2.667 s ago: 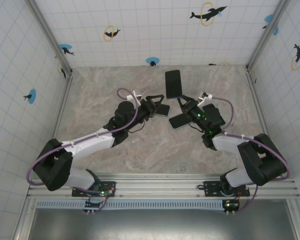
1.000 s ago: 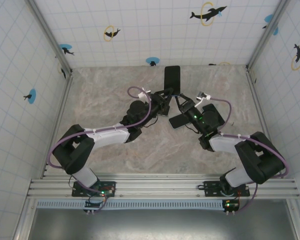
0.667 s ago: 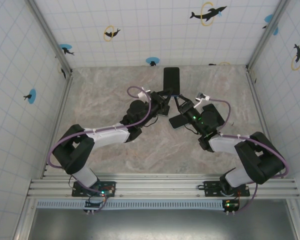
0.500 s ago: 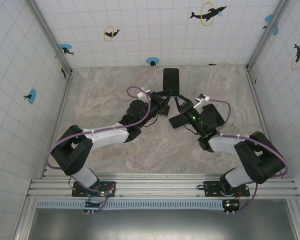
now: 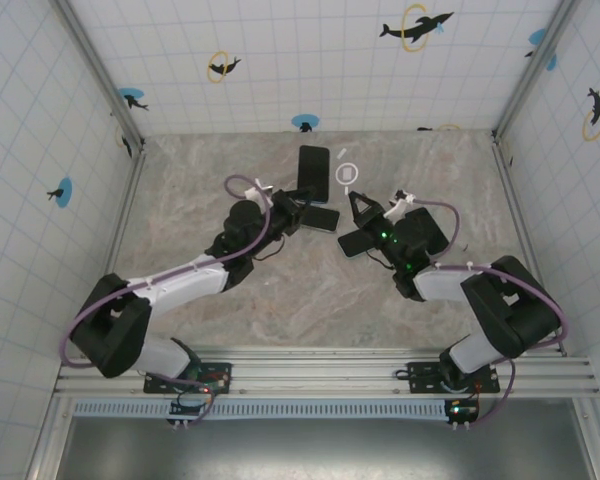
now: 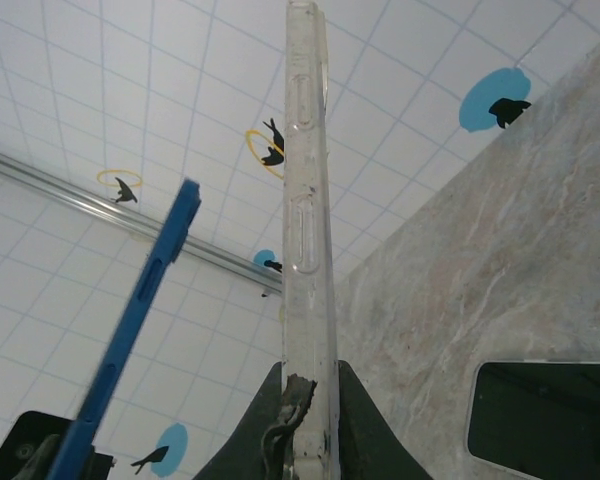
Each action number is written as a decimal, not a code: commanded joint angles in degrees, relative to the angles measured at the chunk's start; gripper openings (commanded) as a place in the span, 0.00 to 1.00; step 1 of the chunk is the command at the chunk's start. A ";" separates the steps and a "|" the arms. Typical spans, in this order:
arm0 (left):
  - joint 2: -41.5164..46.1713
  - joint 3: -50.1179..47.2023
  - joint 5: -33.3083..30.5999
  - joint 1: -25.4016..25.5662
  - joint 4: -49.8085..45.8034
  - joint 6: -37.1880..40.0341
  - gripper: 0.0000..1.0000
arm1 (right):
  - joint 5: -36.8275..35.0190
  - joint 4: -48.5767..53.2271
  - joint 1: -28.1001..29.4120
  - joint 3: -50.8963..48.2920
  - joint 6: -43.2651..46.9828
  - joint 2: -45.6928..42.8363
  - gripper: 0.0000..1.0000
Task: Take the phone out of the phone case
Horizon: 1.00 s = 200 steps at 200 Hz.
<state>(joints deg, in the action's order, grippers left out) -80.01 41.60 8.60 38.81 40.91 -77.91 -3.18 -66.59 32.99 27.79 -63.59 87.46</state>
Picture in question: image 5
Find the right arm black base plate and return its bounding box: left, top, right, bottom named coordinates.
left=407, top=360, right=501, bottom=395

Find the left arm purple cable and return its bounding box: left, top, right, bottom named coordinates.
left=61, top=173, right=274, bottom=430

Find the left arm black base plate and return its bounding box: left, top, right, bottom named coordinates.
left=143, top=360, right=234, bottom=395

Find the aluminium table side rail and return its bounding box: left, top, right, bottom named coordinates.
left=79, top=147, right=149, bottom=357
left=492, top=134, right=569, bottom=357

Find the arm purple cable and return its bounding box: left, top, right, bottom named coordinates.
left=409, top=198, right=570, bottom=430
left=61, top=173, right=274, bottom=430

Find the white slotted cable duct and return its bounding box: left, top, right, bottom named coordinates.
left=72, top=398, right=454, bottom=419

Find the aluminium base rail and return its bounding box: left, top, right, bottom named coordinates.
left=54, top=347, right=600, bottom=400

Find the white ring holder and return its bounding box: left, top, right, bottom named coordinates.
left=333, top=146, right=360, bottom=197

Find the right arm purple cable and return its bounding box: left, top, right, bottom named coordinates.
left=409, top=198, right=570, bottom=430

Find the grey metal sheet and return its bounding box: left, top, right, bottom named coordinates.
left=54, top=415, right=599, bottom=480

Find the aluminium frame post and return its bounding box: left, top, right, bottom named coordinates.
left=492, top=0, right=581, bottom=141
left=49, top=0, right=146, bottom=154

